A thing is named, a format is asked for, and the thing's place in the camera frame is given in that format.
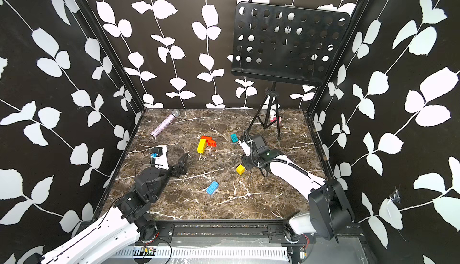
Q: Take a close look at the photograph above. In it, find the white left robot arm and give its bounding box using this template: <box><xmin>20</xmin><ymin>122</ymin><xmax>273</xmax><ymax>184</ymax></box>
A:
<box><xmin>24</xmin><ymin>153</ymin><xmax>189</xmax><ymax>264</ymax></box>

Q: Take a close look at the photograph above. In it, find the light blue lego brick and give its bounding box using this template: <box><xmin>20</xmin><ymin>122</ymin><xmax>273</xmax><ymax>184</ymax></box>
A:
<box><xmin>206</xmin><ymin>181</ymin><xmax>219</xmax><ymax>195</ymax></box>

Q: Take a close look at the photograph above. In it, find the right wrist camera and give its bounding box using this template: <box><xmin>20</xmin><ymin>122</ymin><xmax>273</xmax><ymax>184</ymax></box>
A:
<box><xmin>238</xmin><ymin>130</ymin><xmax>270</xmax><ymax>157</ymax></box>

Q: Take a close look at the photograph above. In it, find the tall yellow lego brick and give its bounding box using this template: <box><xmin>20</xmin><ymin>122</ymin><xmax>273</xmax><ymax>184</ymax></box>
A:
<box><xmin>197</xmin><ymin>138</ymin><xmax>207</xmax><ymax>154</ymax></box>

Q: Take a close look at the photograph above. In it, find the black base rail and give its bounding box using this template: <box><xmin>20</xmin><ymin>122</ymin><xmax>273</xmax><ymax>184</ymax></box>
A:
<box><xmin>71</xmin><ymin>220</ymin><xmax>364</xmax><ymax>245</ymax></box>

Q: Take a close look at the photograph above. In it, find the teal lego brick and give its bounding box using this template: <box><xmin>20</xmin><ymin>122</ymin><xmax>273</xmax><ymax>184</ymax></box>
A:
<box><xmin>231</xmin><ymin>133</ymin><xmax>238</xmax><ymax>143</ymax></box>

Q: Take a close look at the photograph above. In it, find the long red lego brick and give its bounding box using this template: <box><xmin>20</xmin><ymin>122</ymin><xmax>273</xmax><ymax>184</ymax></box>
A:
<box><xmin>201</xmin><ymin>136</ymin><xmax>217</xmax><ymax>147</ymax></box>

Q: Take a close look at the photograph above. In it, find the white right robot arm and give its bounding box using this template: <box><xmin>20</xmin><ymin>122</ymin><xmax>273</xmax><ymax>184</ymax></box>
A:
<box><xmin>241</xmin><ymin>148</ymin><xmax>355</xmax><ymax>240</ymax></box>

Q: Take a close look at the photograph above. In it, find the white perforated strip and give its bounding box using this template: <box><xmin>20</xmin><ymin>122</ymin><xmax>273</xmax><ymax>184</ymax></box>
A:
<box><xmin>112</xmin><ymin>246</ymin><xmax>289</xmax><ymax>261</ymax></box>

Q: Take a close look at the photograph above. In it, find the purple rhinestone microphone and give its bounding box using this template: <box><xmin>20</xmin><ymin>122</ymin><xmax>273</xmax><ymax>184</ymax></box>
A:
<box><xmin>150</xmin><ymin>109</ymin><xmax>180</xmax><ymax>138</ymax></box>

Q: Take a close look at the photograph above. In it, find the black perforated music stand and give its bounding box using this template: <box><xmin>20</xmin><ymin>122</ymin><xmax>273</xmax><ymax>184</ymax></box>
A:
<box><xmin>231</xmin><ymin>1</ymin><xmax>351</xmax><ymax>129</ymax></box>

